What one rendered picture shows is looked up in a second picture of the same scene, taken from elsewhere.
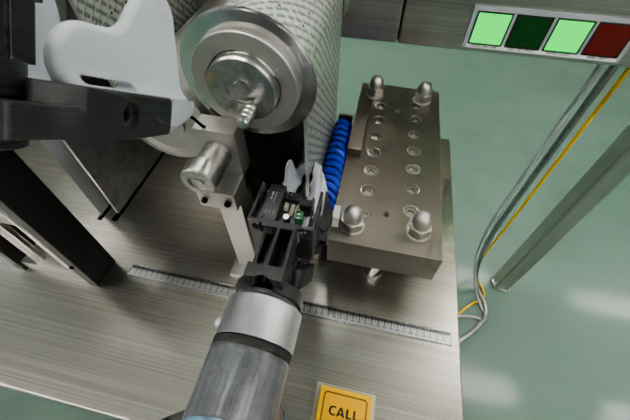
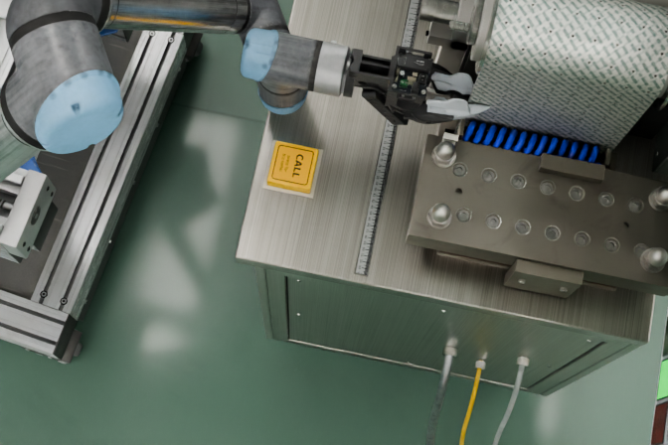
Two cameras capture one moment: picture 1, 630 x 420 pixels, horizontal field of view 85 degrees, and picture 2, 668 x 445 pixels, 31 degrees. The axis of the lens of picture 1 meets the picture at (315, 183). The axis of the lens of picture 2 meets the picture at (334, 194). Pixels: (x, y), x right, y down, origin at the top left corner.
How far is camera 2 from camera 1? 145 cm
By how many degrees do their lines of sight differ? 41
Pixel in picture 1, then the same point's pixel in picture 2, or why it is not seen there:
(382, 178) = (506, 191)
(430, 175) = (513, 244)
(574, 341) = not seen: outside the picture
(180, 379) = (323, 37)
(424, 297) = (402, 256)
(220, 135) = (458, 12)
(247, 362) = (303, 59)
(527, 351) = not seen: outside the picture
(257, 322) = (326, 62)
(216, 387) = (291, 44)
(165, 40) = not seen: outside the picture
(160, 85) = not seen: outside the picture
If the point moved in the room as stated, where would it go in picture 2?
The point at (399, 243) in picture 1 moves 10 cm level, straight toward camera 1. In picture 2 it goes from (425, 198) to (364, 171)
